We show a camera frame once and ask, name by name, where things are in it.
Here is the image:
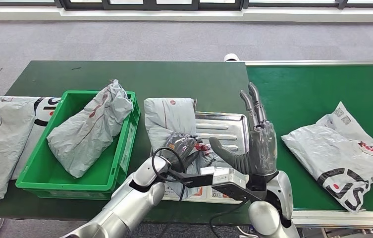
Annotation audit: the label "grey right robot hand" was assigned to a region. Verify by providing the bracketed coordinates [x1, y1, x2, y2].
[208, 81, 279, 177]

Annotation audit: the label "white mailer bag QR codes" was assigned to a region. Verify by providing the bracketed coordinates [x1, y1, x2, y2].
[280, 102, 373, 214]

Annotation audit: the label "grey mailer bag red print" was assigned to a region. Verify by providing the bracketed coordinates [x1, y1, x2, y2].
[47, 79, 134, 179]
[143, 97, 219, 199]

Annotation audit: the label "white scale with steel tray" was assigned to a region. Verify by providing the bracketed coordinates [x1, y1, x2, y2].
[161, 112, 251, 205]

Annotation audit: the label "white mailer bag black print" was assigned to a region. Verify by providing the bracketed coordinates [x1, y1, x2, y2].
[0, 95, 61, 180]

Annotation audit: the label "green plastic crate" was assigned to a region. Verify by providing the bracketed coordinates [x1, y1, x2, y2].
[15, 90, 141, 201]

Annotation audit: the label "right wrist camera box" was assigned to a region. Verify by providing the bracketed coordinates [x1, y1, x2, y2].
[211, 168, 261, 202]

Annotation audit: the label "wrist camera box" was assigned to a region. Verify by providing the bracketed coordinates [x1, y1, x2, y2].
[168, 166, 215, 189]
[211, 168, 261, 202]

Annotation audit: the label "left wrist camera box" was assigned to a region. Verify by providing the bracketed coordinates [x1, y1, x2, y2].
[168, 166, 215, 189]

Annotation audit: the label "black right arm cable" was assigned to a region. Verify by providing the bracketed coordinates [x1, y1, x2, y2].
[209, 198, 249, 238]

